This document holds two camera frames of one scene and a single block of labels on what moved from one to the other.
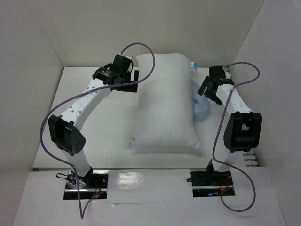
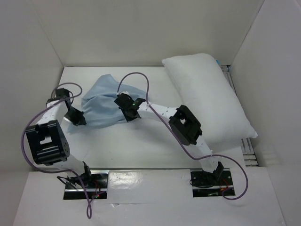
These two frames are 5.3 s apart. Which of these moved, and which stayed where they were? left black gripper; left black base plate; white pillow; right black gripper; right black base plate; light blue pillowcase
Moved: white pillow; right black gripper; left black gripper; light blue pillowcase
Stayed: left black base plate; right black base plate
